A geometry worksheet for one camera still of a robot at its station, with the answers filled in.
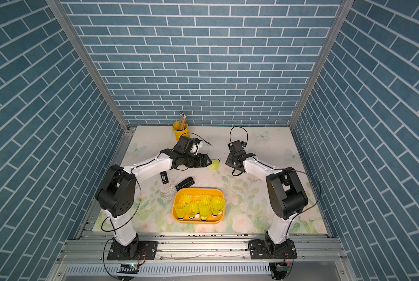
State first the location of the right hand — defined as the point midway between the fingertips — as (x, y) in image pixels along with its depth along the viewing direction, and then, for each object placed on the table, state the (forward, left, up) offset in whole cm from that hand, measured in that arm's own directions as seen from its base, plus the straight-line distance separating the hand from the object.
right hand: (232, 161), depth 97 cm
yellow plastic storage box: (-19, +17, -2) cm, 26 cm away
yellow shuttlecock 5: (-28, +12, +1) cm, 31 cm away
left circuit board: (-52, +42, -9) cm, 67 cm away
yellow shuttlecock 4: (-23, +12, -1) cm, 26 cm away
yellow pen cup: (+17, +34, +3) cm, 38 cm away
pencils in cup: (+22, +31, +11) cm, 40 cm away
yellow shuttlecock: (-27, +24, -4) cm, 37 cm away
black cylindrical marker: (-12, +36, -3) cm, 38 cm away
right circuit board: (-46, -23, -7) cm, 52 cm away
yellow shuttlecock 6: (-24, +6, -1) cm, 25 cm away
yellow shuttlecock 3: (-27, +18, 0) cm, 33 cm away
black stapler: (-15, +24, -2) cm, 28 cm away
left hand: (-6, +11, +5) cm, 13 cm away
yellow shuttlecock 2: (-23, +22, -1) cm, 32 cm away
